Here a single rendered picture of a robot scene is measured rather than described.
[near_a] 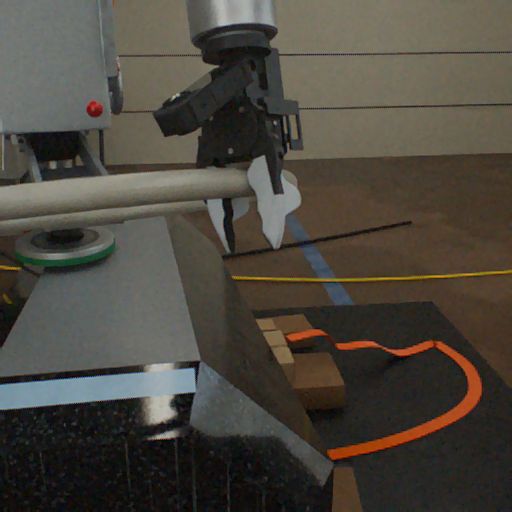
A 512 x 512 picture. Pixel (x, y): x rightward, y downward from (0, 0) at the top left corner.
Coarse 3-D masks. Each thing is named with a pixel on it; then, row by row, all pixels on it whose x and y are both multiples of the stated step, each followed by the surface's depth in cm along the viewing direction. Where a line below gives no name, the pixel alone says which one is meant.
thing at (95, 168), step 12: (24, 144) 139; (84, 144) 132; (84, 156) 133; (96, 156) 123; (36, 168) 115; (72, 168) 131; (84, 168) 132; (96, 168) 118; (36, 180) 108; (48, 180) 123; (60, 228) 100; (72, 228) 100
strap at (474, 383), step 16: (288, 336) 237; (304, 336) 237; (400, 352) 265; (416, 352) 267; (448, 352) 267; (464, 368) 255; (480, 384) 244; (464, 400) 233; (448, 416) 224; (416, 432) 215; (352, 448) 207; (368, 448) 207; (384, 448) 208
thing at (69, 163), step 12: (36, 144) 135; (48, 144) 134; (60, 144) 135; (72, 144) 137; (36, 156) 137; (48, 156) 135; (60, 156) 136; (72, 156) 138; (48, 168) 137; (60, 168) 137
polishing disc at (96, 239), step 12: (84, 228) 153; (96, 228) 153; (24, 240) 145; (36, 240) 145; (84, 240) 145; (96, 240) 145; (108, 240) 145; (24, 252) 138; (36, 252) 137; (48, 252) 137; (60, 252) 137; (72, 252) 137; (84, 252) 138; (96, 252) 141
